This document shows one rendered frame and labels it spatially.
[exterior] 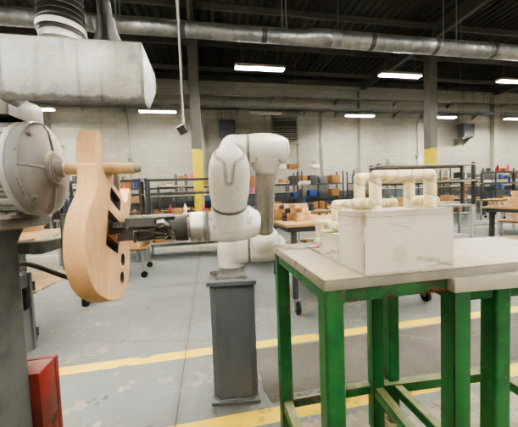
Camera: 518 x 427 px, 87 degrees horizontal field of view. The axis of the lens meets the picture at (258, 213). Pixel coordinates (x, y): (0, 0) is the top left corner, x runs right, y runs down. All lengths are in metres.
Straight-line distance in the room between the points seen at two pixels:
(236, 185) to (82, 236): 0.36
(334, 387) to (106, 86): 0.95
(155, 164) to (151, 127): 1.51
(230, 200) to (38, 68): 0.52
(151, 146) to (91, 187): 11.52
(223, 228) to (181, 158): 11.31
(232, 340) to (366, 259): 1.08
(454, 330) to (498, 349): 0.15
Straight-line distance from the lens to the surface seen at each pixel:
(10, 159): 0.86
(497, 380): 1.22
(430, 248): 0.89
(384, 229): 0.80
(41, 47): 0.86
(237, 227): 0.77
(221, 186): 0.70
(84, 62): 0.82
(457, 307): 1.04
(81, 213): 0.72
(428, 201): 0.89
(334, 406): 0.92
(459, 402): 1.18
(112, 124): 12.79
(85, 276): 0.71
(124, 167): 0.88
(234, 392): 1.84
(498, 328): 1.15
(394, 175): 0.82
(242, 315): 1.62
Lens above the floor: 1.15
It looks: 3 degrees down
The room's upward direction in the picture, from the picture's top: 2 degrees counter-clockwise
